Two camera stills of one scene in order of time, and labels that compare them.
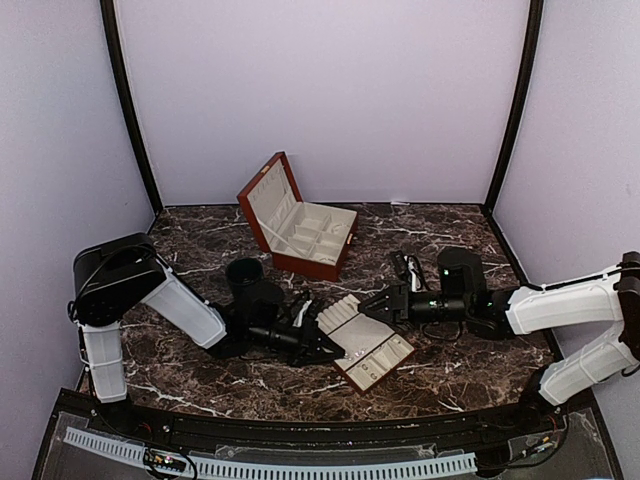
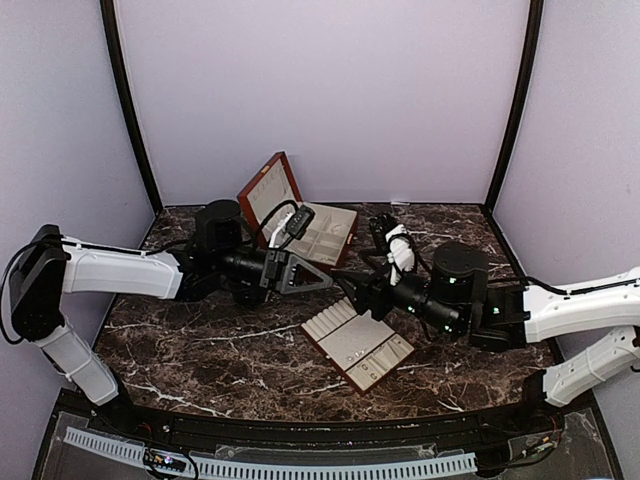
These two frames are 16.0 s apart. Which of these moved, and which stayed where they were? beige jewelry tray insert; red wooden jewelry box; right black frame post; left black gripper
Moved: left black gripper
Stayed: red wooden jewelry box; right black frame post; beige jewelry tray insert
